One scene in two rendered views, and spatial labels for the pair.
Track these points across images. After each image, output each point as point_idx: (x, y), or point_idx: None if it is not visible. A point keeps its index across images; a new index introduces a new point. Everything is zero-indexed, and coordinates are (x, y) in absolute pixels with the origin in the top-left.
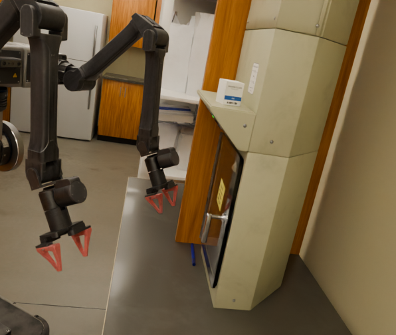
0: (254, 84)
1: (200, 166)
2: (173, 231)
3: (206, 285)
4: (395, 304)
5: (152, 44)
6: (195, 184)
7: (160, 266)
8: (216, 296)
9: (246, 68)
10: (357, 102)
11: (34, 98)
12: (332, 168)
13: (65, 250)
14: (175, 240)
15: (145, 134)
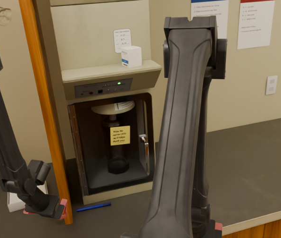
0: (130, 43)
1: (59, 149)
2: (52, 228)
3: (133, 194)
4: (154, 113)
5: (0, 60)
6: (62, 167)
7: (121, 222)
8: None
9: (92, 38)
10: (53, 39)
11: (205, 142)
12: (54, 92)
13: None
14: (70, 224)
15: (24, 170)
